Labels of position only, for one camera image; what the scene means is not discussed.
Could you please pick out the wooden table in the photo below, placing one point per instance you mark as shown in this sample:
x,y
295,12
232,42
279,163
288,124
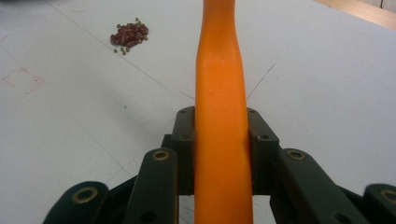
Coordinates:
x,y
367,12

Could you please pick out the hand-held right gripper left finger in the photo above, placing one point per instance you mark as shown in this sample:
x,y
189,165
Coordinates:
x,y
184,149

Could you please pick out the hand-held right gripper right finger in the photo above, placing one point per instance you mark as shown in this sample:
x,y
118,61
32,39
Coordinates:
x,y
261,149

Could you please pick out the pile of red and green beans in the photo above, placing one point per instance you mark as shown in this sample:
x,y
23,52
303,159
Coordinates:
x,y
129,34

